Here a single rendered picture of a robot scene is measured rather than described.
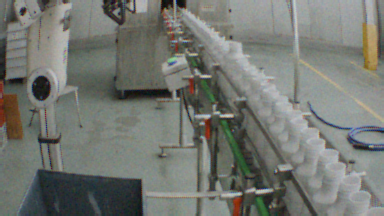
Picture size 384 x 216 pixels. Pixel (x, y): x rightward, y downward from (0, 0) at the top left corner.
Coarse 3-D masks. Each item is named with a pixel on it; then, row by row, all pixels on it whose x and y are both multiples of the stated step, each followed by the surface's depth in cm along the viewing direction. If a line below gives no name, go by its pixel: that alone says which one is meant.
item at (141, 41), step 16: (160, 0) 564; (176, 0) 616; (192, 0) 571; (208, 0) 572; (224, 0) 573; (128, 16) 569; (144, 16) 571; (160, 16) 582; (208, 16) 577; (224, 16) 579; (128, 32) 574; (144, 32) 576; (160, 32) 582; (224, 32) 584; (128, 48) 580; (144, 48) 581; (160, 48) 583; (128, 64) 584; (144, 64) 586; (160, 64) 588; (128, 80) 589; (144, 80) 591; (160, 80) 592
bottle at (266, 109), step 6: (264, 90) 104; (270, 90) 105; (276, 90) 105; (264, 96) 103; (270, 96) 102; (264, 102) 103; (270, 102) 102; (264, 108) 103; (270, 108) 103; (258, 114) 104; (264, 114) 103; (264, 120) 103; (258, 126) 104; (264, 126) 103; (258, 132) 105; (258, 138) 105; (258, 144) 105; (258, 150) 105; (258, 168) 106
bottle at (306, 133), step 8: (304, 128) 77; (312, 128) 77; (304, 136) 75; (312, 136) 74; (304, 144) 75; (296, 152) 77; (304, 152) 75; (296, 160) 75; (288, 184) 78; (288, 192) 77; (288, 200) 77; (288, 208) 77
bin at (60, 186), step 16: (32, 176) 107; (48, 176) 113; (64, 176) 113; (80, 176) 113; (96, 176) 114; (112, 176) 114; (32, 192) 102; (48, 192) 114; (64, 192) 114; (80, 192) 115; (96, 192) 115; (112, 192) 115; (128, 192) 115; (144, 192) 106; (176, 192) 112; (208, 192) 112; (224, 192) 112; (32, 208) 99; (48, 208) 115; (64, 208) 116; (80, 208) 116; (96, 208) 116; (112, 208) 116; (128, 208) 116; (144, 208) 97
